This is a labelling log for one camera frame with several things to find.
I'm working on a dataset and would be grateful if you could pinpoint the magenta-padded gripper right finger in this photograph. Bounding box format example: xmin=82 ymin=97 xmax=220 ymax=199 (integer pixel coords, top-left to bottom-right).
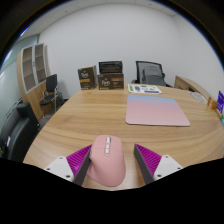
xmin=133 ymin=143 xmax=184 ymax=185

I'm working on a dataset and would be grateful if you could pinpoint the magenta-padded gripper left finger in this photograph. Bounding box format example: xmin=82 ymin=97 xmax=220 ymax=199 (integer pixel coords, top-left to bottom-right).
xmin=43 ymin=144 xmax=93 ymax=187

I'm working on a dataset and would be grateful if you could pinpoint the pink computer mouse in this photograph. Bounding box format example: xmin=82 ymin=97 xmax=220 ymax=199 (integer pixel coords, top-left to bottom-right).
xmin=87 ymin=134 xmax=127 ymax=188

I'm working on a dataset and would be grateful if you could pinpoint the pink and blue mouse pad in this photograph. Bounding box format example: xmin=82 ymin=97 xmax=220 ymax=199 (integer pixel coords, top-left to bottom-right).
xmin=125 ymin=94 xmax=191 ymax=127

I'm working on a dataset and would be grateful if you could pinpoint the black leather armchair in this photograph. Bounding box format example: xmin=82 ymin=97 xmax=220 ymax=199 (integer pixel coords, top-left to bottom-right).
xmin=0 ymin=101 xmax=40 ymax=163

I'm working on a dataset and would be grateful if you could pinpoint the white sticker sheet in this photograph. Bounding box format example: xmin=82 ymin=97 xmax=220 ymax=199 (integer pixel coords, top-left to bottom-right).
xmin=127 ymin=83 xmax=163 ymax=95

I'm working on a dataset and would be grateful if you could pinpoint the paper with round print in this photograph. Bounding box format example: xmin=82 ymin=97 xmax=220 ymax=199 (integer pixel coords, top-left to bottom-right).
xmin=189 ymin=91 xmax=208 ymax=104

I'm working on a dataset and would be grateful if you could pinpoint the small black chair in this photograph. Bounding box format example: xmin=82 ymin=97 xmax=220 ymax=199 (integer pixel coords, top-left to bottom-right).
xmin=39 ymin=73 xmax=65 ymax=109

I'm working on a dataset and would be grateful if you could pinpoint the tall brown cardboard box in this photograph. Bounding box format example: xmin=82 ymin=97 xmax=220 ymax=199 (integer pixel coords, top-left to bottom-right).
xmin=77 ymin=65 xmax=98 ymax=91

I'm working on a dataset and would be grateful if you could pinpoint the grey backpack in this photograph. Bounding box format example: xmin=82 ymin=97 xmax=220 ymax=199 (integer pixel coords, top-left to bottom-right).
xmin=141 ymin=65 xmax=167 ymax=86

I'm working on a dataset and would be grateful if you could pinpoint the wooden side desk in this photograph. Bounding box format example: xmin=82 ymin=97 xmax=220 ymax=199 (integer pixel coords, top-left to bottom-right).
xmin=173 ymin=75 xmax=212 ymax=101

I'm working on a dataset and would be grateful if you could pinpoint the small orange box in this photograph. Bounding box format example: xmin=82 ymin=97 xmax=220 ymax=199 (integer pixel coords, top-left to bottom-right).
xmin=207 ymin=96 xmax=218 ymax=111

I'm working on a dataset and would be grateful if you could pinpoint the wooden shelf cabinet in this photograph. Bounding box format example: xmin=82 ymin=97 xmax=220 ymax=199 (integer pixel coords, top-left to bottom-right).
xmin=16 ymin=43 xmax=51 ymax=121

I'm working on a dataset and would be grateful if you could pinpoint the black mesh office chair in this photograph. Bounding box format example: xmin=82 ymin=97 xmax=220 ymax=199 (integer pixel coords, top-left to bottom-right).
xmin=130 ymin=60 xmax=173 ymax=88

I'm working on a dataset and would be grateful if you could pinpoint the black flat box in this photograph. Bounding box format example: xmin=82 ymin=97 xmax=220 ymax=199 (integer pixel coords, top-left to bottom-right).
xmin=98 ymin=60 xmax=124 ymax=75

